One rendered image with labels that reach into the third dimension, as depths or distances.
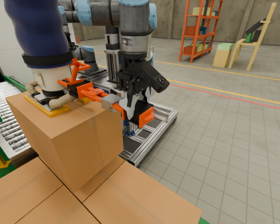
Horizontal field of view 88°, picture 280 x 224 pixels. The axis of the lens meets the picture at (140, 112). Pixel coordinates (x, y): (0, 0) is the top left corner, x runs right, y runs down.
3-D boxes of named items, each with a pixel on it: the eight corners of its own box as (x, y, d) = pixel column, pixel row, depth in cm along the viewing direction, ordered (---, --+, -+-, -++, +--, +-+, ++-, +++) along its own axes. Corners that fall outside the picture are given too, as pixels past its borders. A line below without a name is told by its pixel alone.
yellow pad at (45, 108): (24, 98, 88) (20, 90, 86) (41, 93, 95) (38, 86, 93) (50, 118, 71) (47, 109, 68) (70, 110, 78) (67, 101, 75)
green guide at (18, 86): (4, 79, 268) (1, 74, 263) (10, 78, 275) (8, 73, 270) (44, 105, 187) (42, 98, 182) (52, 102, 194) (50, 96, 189)
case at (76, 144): (29, 145, 110) (4, 97, 89) (77, 121, 137) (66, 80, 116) (74, 193, 80) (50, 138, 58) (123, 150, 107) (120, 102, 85)
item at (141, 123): (122, 119, 52) (121, 107, 50) (135, 111, 57) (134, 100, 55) (140, 128, 48) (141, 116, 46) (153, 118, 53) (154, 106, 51)
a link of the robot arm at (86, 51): (96, 61, 144) (94, 46, 136) (82, 62, 140) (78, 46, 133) (95, 58, 153) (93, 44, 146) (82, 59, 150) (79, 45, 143)
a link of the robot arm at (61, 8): (64, 6, 100) (62, 5, 93) (69, 25, 106) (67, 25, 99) (52, 6, 99) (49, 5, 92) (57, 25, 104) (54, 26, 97)
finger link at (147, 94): (140, 98, 60) (134, 81, 53) (153, 103, 57) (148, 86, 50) (136, 104, 58) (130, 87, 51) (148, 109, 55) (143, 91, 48)
